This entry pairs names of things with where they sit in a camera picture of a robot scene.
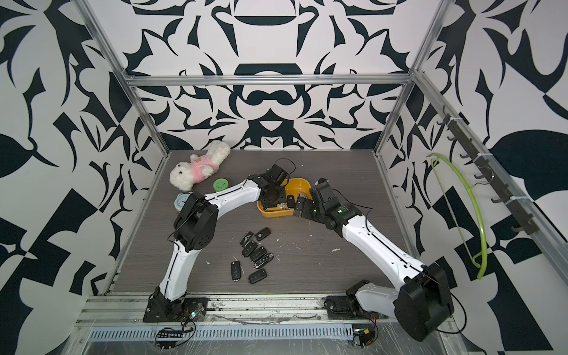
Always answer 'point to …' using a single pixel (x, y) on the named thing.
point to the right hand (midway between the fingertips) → (303, 205)
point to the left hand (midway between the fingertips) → (282, 194)
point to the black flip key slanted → (246, 238)
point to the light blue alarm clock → (180, 200)
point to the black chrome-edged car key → (264, 260)
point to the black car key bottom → (257, 276)
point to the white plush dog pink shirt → (184, 175)
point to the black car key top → (262, 234)
